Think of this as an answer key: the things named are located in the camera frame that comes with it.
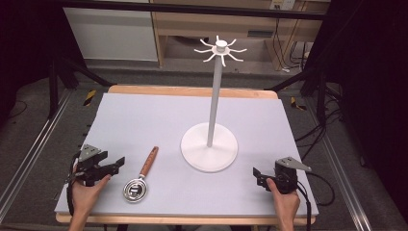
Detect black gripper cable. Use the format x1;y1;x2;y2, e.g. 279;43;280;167
295;171;337;231
65;151;82;217

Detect wooden desk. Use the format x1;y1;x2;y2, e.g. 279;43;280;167
149;0;331;70

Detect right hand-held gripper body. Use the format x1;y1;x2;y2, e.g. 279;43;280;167
272;156;313;195

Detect metal floor rail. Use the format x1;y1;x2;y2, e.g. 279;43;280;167
306;95;374;231
0;89;74;223

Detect black floor cables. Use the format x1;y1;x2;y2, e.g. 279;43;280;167
293;107;344;162

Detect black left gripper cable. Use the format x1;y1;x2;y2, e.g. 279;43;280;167
65;151;82;217

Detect yellow black floor tape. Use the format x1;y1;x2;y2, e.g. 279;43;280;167
290;96;307;112
83;89;97;107

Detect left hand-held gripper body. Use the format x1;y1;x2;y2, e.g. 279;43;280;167
67;143;109;188

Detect white cabinet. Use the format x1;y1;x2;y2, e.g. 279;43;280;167
63;6;159;63

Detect white hook rack stand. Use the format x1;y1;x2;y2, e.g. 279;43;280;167
180;35;248;173

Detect person's right hand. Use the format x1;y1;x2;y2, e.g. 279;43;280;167
266;177;301;221

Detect black metal stand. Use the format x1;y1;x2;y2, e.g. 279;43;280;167
47;56;114;119
264;67;343;124

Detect person's left hand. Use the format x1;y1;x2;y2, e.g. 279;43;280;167
70;173;113;219

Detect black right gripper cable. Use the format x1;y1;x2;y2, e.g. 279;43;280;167
295;171;337;231

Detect dark curtain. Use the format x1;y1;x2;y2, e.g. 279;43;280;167
0;0;85;120
304;0;408;222

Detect black cables behind desk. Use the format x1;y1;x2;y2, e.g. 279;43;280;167
270;17;311;72

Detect metal spoon with wooden handle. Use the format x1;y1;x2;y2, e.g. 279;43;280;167
122;145;160;204

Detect grey table mat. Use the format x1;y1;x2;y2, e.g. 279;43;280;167
53;92;319;217

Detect black horizontal frame bar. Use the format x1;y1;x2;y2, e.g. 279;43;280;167
57;0;327;21

